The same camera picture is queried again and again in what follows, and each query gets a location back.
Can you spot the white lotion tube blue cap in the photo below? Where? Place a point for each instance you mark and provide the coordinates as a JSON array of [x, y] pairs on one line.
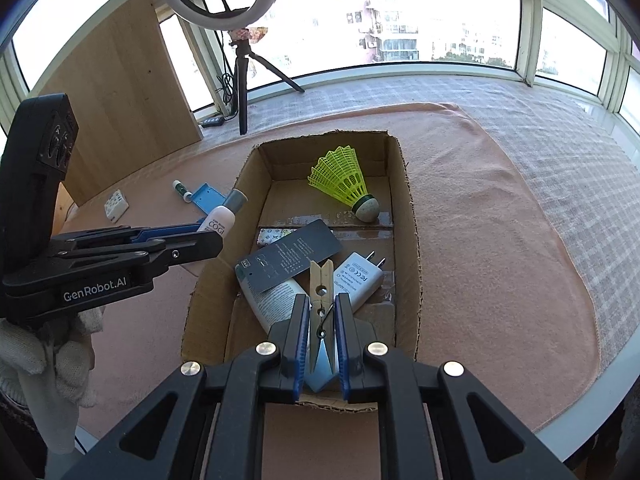
[[272, 305]]

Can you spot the white patterned small box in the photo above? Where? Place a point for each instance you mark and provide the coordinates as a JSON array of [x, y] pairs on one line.
[[116, 206]]

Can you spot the white patterned lighter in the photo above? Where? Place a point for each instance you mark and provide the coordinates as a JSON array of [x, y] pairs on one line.
[[272, 236]]

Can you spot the blue rectangular plastic holder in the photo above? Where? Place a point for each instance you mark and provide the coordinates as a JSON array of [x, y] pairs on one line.
[[207, 199]]

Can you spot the cardboard box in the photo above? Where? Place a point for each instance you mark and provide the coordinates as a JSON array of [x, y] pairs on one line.
[[400, 210]]

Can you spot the light wooden board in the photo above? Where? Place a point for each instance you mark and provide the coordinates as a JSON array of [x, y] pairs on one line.
[[125, 85]]

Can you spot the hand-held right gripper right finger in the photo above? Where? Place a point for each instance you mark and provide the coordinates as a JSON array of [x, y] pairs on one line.
[[342, 345]]

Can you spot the person's left hand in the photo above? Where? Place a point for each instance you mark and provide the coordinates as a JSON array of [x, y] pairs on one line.
[[45, 370]]

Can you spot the yellow shuttlecock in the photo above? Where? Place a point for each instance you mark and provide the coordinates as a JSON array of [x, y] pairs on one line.
[[342, 175]]

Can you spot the white window frame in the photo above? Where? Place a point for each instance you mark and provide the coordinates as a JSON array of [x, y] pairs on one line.
[[530, 35]]

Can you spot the pale pink small bottle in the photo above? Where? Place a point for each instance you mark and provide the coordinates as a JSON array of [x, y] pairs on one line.
[[220, 220]]

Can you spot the wooden clothespin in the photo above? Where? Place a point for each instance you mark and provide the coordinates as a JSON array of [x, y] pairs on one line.
[[320, 285]]

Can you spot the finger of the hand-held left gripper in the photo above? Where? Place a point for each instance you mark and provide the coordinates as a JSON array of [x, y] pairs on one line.
[[195, 249], [165, 231]]

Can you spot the black inline remote control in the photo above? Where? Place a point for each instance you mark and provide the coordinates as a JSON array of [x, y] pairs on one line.
[[212, 121]]

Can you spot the pink blanket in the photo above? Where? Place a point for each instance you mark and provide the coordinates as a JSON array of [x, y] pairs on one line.
[[475, 285]]

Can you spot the black tripod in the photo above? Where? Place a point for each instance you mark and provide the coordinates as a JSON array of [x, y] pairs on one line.
[[243, 85]]

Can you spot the dark grey card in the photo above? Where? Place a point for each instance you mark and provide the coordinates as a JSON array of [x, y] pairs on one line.
[[290, 255]]

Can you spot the white charger adapter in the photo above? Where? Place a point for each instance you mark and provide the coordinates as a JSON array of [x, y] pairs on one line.
[[357, 277]]

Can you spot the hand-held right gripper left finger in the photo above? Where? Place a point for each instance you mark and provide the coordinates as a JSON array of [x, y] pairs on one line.
[[301, 345]]

